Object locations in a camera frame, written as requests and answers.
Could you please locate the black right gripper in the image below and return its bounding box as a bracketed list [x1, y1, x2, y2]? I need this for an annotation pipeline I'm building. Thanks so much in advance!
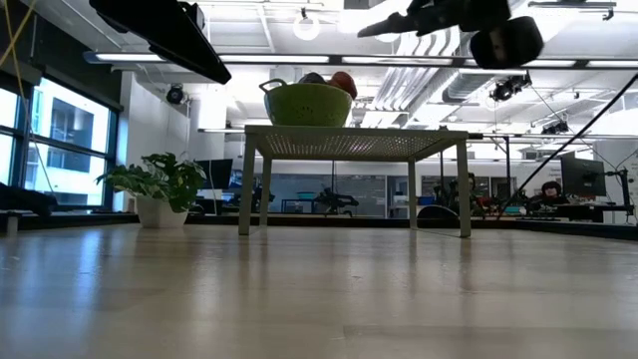
[356, 0, 512, 38]

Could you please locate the red toy apple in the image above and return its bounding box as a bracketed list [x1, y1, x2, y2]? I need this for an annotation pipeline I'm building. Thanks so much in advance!
[326, 71, 359, 101]

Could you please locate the green plastic colander bowl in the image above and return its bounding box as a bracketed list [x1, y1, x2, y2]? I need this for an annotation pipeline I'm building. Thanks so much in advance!
[258, 78, 354, 128]

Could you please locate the round white ceiling lamp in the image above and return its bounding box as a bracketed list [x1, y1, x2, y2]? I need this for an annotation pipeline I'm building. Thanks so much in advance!
[292, 13, 322, 43]

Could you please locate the long ceiling light bar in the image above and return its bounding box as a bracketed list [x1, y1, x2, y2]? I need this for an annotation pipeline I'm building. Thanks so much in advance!
[83, 50, 638, 71]

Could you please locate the pale green perforated metal shelf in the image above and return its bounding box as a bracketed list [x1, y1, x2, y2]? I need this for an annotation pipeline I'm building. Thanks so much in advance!
[237, 124, 472, 239]

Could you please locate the green leafy plant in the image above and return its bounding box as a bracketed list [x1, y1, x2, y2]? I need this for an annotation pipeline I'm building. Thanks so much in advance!
[96, 152, 208, 214]

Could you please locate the black computer monitor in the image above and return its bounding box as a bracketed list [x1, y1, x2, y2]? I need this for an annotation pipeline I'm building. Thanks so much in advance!
[560, 156, 608, 198]
[194, 158, 234, 190]

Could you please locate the person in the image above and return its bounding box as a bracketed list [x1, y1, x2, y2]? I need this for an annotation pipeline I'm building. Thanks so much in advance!
[527, 179, 569, 208]
[438, 172, 492, 216]

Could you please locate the white plant pot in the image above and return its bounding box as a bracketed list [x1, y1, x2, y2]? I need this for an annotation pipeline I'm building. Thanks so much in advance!
[135, 192, 189, 229]

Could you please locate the dark bench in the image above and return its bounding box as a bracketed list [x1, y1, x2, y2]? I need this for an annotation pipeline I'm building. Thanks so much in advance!
[0, 181, 59, 238]

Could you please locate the yellow cable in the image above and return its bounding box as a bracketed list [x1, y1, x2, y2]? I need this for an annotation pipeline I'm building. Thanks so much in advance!
[0, 0, 59, 200]

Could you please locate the black aluminium table frame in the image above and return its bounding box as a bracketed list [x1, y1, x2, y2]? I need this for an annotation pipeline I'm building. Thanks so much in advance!
[0, 211, 638, 241]

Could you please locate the black cable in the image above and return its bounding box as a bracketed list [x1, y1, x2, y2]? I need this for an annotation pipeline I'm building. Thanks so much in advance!
[496, 72, 638, 220]

